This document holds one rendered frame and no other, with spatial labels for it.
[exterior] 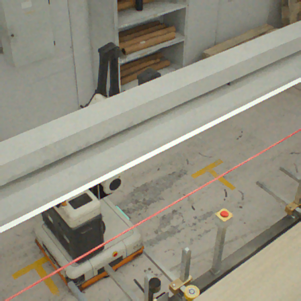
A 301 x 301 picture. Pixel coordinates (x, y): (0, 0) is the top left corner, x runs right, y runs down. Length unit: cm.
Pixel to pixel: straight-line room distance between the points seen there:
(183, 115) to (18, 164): 44
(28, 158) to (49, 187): 9
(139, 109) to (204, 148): 380
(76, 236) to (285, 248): 136
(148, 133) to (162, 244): 285
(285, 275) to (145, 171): 219
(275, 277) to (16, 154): 200
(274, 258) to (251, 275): 19
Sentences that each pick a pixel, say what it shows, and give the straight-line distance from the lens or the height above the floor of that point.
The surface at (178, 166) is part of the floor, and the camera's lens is 462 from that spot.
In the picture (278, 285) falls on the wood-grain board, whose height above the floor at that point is 90.
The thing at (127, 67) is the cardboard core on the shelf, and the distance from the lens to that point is 507.
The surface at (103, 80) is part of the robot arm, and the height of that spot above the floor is 140.
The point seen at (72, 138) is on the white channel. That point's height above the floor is 245.
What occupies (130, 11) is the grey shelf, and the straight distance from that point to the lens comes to 463.
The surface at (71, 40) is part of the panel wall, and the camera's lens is 467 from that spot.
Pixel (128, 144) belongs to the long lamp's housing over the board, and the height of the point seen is 237.
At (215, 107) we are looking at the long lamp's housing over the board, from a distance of 126.
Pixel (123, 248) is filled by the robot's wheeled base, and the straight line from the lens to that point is 359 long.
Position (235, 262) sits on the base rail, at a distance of 300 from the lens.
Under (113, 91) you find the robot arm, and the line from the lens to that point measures 333.
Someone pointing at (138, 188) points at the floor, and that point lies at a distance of 438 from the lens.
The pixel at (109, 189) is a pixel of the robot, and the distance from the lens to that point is 338.
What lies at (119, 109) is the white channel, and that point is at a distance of 107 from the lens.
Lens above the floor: 307
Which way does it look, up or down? 40 degrees down
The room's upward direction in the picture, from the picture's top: straight up
